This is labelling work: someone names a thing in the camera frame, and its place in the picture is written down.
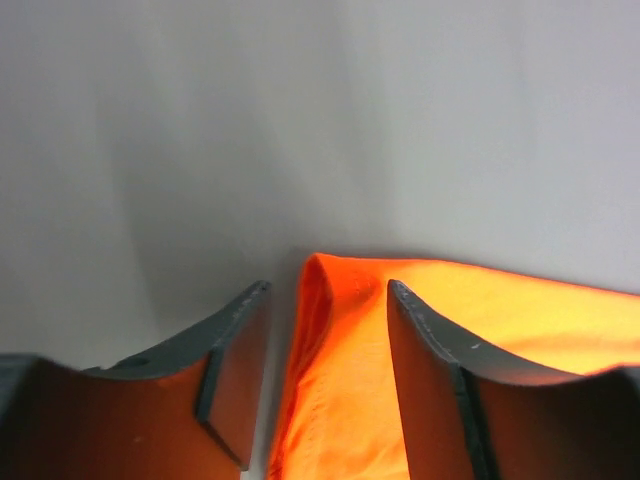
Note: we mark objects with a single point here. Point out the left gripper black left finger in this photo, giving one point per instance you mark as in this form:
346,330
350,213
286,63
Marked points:
185,408

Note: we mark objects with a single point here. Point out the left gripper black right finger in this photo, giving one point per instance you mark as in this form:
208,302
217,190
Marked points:
472,410

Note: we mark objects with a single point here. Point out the orange t shirt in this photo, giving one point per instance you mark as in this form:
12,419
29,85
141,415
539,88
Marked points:
339,416

